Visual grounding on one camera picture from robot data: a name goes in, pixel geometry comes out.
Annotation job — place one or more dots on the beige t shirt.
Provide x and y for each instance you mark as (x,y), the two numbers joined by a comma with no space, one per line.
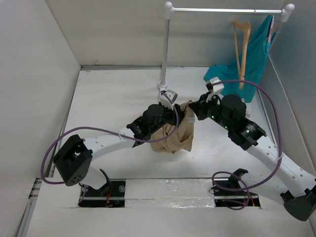
(182,138)

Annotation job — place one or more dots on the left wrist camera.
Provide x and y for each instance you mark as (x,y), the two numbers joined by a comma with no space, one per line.
(167,98)

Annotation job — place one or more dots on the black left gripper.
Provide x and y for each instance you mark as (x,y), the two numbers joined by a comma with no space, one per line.
(172,115)

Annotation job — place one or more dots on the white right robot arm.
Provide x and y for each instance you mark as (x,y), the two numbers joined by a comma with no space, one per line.
(291,186)

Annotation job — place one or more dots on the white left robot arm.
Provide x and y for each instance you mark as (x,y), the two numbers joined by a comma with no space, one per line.
(73,160)

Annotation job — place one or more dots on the teal shirt on rack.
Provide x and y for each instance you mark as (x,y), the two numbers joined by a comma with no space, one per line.
(256,59)

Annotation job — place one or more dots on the wooden clothes hanger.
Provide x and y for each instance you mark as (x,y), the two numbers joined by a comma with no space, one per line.
(241,62)

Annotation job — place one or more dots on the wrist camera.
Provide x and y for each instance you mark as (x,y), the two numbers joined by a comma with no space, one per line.
(167,98)
(214,87)

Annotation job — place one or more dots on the white metal clothes rack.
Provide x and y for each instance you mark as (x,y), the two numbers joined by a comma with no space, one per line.
(281,17)

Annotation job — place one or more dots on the pink hanger on rack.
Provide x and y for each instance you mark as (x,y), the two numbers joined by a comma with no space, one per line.
(271,29)

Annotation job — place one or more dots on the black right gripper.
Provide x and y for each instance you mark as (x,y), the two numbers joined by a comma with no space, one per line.
(197,105)

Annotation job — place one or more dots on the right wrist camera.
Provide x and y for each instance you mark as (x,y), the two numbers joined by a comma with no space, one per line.
(214,87)

